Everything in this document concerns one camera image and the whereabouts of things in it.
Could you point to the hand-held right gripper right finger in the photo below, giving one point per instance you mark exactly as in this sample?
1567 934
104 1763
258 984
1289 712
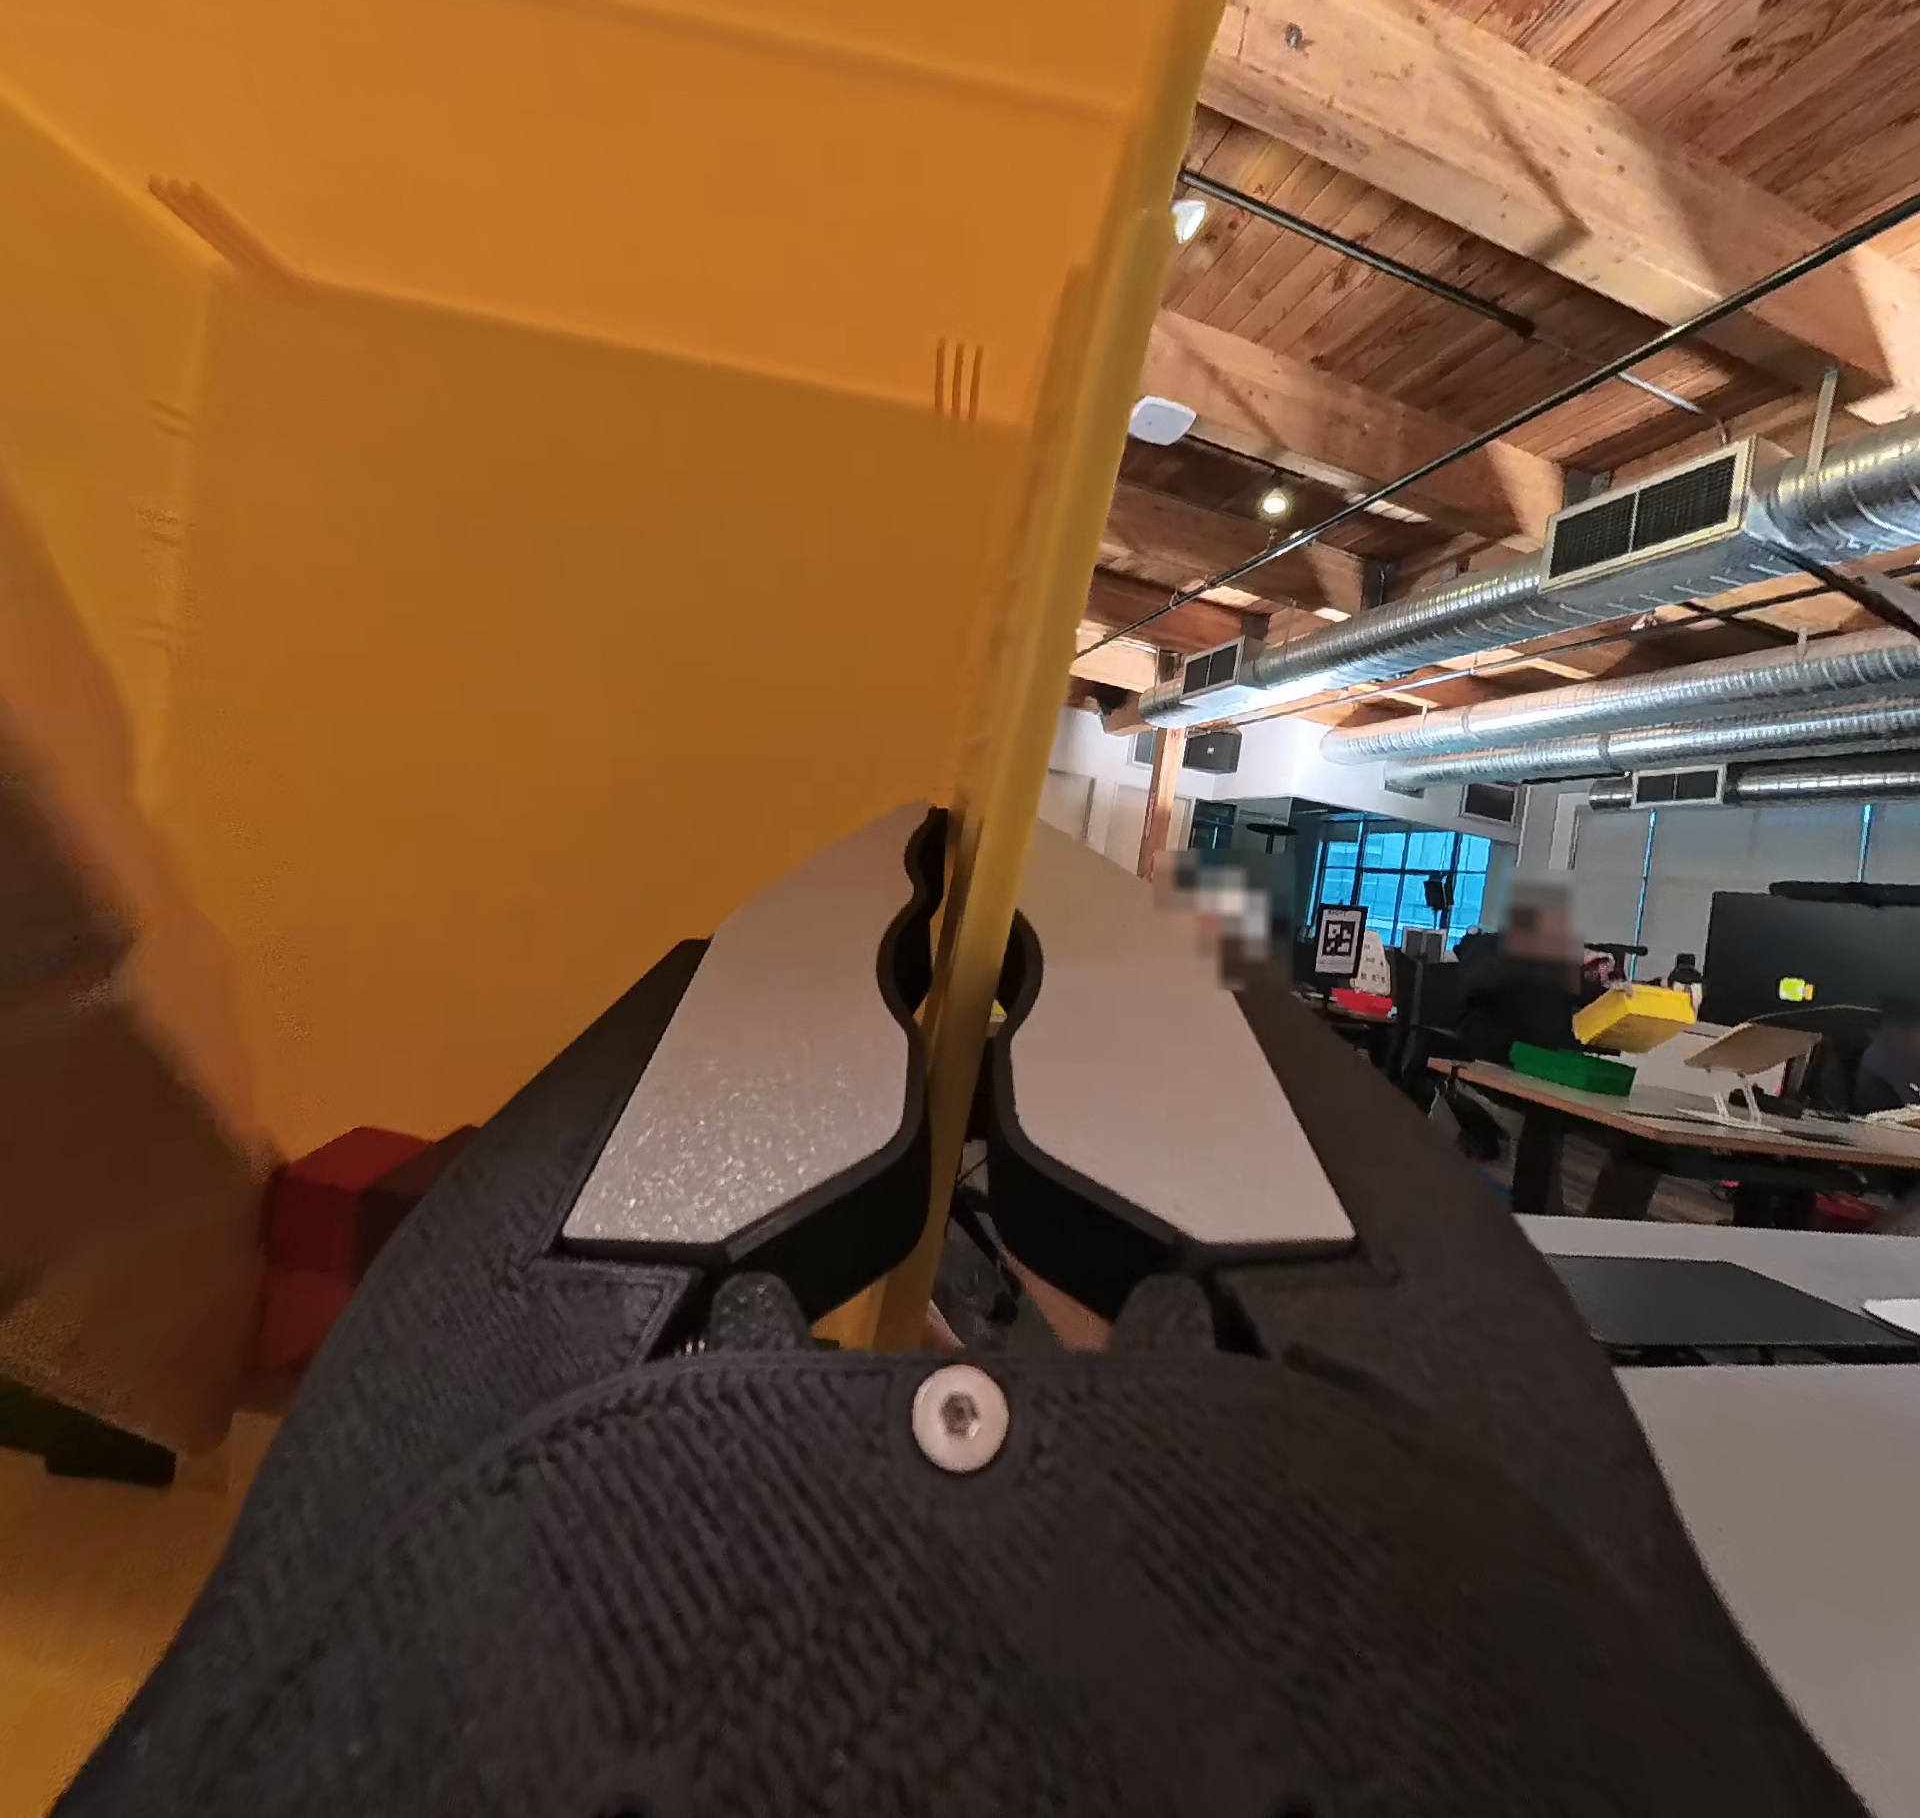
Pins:
1172 1144

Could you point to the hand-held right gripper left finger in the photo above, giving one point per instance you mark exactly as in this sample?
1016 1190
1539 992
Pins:
750 1098

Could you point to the red cube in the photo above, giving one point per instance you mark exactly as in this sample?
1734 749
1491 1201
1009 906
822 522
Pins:
308 1316
353 1197

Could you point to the yellow plastic box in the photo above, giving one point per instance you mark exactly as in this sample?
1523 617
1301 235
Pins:
599 573

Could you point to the green cube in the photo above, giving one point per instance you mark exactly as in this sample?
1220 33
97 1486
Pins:
90 1436

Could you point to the red bin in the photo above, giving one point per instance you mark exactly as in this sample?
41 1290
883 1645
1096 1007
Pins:
1362 1002

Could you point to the printed tag board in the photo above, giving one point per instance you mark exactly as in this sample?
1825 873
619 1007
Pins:
1341 942

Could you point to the window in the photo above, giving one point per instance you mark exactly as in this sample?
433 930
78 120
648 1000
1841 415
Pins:
1409 880

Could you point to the green bin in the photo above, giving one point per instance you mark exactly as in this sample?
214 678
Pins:
1568 1068

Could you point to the small vent grille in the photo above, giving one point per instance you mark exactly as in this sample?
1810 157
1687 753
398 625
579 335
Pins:
1678 784
1493 800
1220 668

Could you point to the yellow bin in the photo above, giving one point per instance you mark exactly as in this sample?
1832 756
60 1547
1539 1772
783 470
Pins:
1635 1016

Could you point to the wooden desk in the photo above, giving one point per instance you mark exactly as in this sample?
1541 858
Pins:
1680 1136

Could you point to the black mat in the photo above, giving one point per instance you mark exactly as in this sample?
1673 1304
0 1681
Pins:
1726 1302

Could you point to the wooden laptop stand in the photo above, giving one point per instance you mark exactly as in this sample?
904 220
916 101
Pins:
1746 1060

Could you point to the ceiling lamp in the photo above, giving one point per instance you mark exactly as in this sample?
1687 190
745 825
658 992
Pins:
1276 502
1188 217

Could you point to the black monitor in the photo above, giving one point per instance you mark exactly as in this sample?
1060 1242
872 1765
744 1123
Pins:
1830 942

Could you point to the white ceiling device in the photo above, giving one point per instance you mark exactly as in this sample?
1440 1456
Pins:
1165 422

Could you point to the white sheet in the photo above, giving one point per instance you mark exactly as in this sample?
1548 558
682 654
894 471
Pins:
1894 1313

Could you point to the large vent grille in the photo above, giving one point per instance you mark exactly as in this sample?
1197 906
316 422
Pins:
1651 514

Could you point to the black ceiling rod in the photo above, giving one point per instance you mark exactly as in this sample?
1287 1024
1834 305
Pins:
1352 250
1575 393

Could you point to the black wall speaker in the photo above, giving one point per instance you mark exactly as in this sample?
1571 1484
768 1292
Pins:
1212 751

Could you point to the silver air duct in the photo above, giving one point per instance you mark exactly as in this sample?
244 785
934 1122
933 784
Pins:
1425 627
1651 701
1801 775

